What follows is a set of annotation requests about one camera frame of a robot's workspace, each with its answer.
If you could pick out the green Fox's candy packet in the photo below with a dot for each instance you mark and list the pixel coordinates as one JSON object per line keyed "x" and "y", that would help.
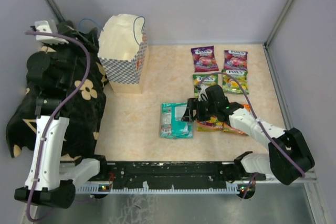
{"x": 201, "y": 82}

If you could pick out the purple snack packet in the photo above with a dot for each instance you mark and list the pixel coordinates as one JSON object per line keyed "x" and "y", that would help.
{"x": 235, "y": 60}
{"x": 204, "y": 59}

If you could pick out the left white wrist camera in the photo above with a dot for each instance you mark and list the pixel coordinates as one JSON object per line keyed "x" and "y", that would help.
{"x": 48, "y": 27}

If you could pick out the teal snack packet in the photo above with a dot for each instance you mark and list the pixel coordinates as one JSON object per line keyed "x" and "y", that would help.
{"x": 179, "y": 128}
{"x": 166, "y": 121}

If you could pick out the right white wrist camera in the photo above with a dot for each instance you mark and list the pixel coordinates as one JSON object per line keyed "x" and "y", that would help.
{"x": 201, "y": 89}

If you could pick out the black floral blanket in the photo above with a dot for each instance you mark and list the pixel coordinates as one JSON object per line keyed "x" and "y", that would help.
{"x": 85, "y": 110}

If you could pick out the aluminium frame rail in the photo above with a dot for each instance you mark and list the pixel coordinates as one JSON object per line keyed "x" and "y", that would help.
{"x": 49, "y": 178}

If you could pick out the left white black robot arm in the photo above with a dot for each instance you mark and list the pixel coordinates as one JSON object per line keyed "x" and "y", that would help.
{"x": 54, "y": 77}

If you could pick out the blue checkered paper bag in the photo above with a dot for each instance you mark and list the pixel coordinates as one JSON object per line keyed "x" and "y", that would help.
{"x": 123, "y": 51}

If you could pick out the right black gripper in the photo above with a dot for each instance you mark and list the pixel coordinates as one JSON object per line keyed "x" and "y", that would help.
{"x": 193, "y": 104}

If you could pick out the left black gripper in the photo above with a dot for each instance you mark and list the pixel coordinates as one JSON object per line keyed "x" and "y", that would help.
{"x": 91, "y": 39}

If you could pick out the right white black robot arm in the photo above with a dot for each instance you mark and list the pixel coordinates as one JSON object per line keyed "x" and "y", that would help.
{"x": 288, "y": 157}

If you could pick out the orange snack packet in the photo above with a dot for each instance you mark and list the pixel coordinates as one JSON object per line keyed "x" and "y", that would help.
{"x": 229, "y": 129}
{"x": 211, "y": 125}

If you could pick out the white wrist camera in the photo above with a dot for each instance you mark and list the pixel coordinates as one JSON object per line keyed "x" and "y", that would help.
{"x": 48, "y": 27}
{"x": 201, "y": 89}

